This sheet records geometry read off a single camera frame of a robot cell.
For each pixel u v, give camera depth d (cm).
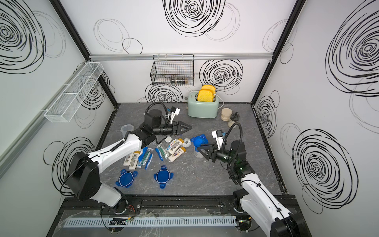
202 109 102
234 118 98
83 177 43
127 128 97
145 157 89
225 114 104
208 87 101
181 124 68
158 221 96
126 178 81
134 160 87
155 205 75
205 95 99
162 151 92
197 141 82
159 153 92
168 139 102
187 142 96
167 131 68
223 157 66
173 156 89
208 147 74
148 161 89
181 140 96
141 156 89
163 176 83
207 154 67
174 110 72
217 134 67
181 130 68
